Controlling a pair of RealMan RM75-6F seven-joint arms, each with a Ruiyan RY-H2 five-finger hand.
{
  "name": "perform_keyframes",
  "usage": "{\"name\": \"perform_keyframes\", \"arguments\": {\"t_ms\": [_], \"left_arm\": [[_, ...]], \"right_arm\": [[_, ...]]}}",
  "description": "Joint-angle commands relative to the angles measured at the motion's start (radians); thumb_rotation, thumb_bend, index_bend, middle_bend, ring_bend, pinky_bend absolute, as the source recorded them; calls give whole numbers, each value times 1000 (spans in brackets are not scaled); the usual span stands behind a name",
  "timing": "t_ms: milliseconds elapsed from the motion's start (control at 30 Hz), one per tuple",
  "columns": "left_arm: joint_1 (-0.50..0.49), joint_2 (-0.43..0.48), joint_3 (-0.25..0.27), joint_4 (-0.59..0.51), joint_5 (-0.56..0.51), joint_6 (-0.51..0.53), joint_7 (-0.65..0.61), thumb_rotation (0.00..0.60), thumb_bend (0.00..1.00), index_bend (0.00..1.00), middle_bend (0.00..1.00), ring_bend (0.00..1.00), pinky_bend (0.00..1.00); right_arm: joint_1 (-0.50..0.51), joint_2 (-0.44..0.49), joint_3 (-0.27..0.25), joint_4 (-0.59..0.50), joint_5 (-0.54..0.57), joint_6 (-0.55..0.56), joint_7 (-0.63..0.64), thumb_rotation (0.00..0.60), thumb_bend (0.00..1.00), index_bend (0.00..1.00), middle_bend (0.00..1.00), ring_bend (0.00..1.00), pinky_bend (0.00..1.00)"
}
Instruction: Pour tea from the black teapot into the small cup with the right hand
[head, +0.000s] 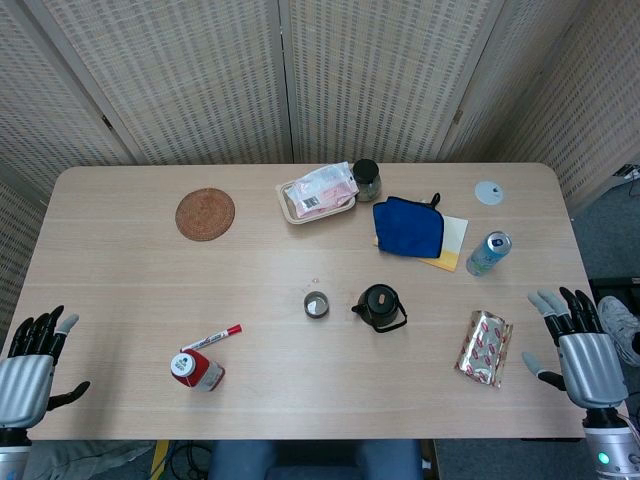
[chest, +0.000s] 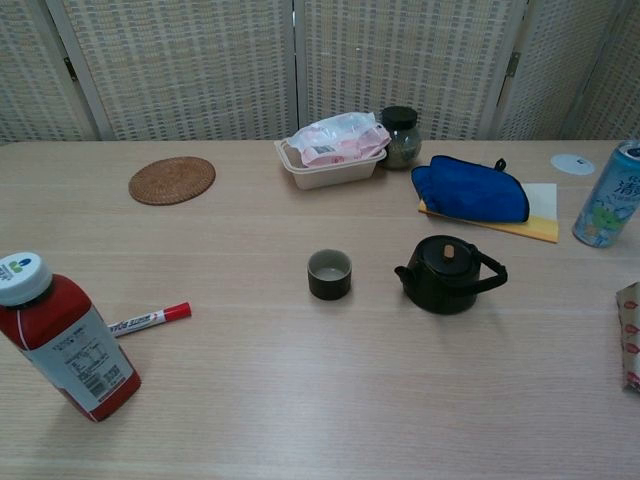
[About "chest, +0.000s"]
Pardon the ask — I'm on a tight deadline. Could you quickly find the black teapot with handle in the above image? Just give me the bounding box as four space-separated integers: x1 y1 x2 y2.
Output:
393 234 509 316

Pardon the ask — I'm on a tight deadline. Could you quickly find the white round disc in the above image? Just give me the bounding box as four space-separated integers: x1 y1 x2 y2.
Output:
550 152 597 176

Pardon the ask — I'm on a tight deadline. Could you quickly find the pink white plastic bag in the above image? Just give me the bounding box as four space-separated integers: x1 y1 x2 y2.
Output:
288 111 391 168

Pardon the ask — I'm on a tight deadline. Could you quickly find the red and white marker pen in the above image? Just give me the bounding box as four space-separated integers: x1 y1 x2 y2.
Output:
107 301 193 339

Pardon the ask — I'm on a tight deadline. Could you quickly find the yellow white paper sheet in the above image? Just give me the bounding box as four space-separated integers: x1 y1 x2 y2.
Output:
418 182 560 245

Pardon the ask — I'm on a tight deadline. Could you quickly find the light blue drink can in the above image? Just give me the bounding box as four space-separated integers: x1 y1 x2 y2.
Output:
571 140 640 249

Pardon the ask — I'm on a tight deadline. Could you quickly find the glass jar black lid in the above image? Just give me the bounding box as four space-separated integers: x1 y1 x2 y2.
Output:
380 105 422 171

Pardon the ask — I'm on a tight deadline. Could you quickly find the beige food tray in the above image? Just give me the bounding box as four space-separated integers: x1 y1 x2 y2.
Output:
273 138 389 191

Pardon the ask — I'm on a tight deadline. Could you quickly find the red juice bottle white cap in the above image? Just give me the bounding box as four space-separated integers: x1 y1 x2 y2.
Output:
0 252 143 424

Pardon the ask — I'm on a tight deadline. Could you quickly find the woven folding screen white frame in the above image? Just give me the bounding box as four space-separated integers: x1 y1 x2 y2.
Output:
0 0 640 146

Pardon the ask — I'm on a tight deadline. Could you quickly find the gold snack packet red print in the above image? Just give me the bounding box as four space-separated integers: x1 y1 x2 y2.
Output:
614 282 640 396

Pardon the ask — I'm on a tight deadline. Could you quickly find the round woven rattan coaster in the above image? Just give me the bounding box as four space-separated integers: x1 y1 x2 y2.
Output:
128 156 217 206

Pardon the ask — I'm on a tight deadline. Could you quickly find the blue cloth with black loop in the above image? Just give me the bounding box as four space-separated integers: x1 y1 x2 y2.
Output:
410 155 530 224

